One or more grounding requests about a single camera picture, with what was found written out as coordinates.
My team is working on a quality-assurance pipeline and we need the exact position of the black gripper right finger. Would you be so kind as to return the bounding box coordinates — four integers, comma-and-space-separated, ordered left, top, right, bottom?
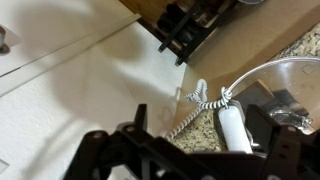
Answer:
246, 104, 320, 180

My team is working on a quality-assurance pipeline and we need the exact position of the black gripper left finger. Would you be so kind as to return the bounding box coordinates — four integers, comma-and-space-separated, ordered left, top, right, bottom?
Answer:
63, 103, 214, 180

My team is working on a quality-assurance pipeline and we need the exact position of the white intercom handset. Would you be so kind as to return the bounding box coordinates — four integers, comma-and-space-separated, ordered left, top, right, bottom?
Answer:
217, 101, 255, 155

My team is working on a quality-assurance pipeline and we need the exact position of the white handset cord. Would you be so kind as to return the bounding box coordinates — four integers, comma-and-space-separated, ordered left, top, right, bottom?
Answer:
164, 78, 234, 141

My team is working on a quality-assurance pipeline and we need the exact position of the shiny steel pot lid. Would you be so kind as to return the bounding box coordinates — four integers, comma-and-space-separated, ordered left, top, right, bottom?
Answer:
226, 56, 320, 136

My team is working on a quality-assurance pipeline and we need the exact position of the beige counter cabinet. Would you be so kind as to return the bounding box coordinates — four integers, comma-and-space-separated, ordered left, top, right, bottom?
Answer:
171, 0, 320, 134

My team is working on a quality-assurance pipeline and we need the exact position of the white door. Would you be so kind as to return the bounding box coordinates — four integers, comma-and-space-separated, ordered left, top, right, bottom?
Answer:
0, 0, 143, 98

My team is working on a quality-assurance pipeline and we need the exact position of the black perforated robot cart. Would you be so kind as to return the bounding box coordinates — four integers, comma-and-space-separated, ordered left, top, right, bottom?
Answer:
156, 0, 241, 66

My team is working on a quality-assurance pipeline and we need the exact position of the silver door lever handle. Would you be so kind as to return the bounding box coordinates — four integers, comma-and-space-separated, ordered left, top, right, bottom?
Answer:
0, 25, 11, 55

